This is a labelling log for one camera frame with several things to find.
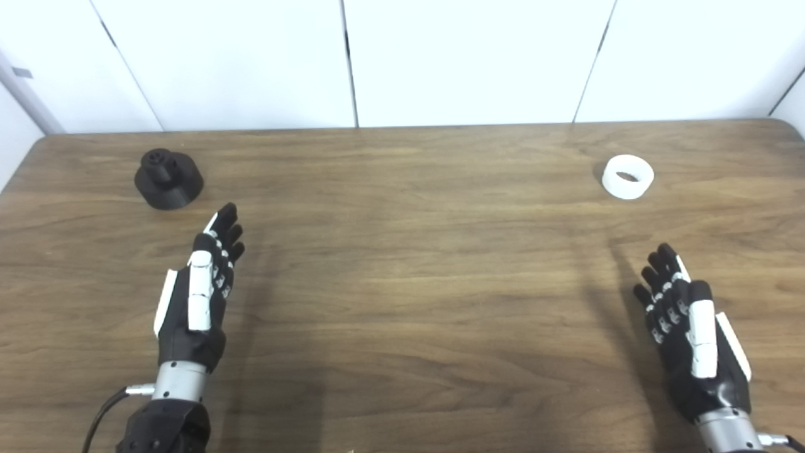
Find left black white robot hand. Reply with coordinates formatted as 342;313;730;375
154;203;246;373

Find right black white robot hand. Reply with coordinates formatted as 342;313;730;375
633;243;753;423

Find round black stepped part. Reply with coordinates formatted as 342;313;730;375
134;148;204;210

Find white toothed ring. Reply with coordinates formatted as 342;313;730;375
601;154;655;201

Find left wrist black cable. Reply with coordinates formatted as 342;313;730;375
82;384;155;453

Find gray wall corner post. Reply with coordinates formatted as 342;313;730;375
0;49;66;135

